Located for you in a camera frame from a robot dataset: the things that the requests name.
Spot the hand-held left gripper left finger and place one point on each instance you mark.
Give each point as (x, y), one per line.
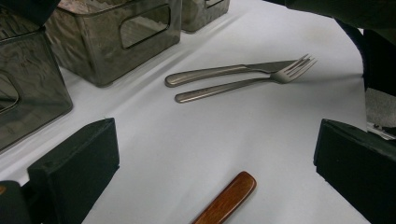
(74, 171)

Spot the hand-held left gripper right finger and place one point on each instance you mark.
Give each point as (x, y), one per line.
(361, 168)

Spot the smoky clear plastic bin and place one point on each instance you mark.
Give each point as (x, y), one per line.
(196, 15)
(93, 56)
(31, 93)

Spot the steel table knife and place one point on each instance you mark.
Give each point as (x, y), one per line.
(202, 74)

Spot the steel fork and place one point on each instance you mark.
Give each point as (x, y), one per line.
(218, 89)

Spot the white tablecloth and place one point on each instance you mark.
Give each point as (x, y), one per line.
(218, 140)

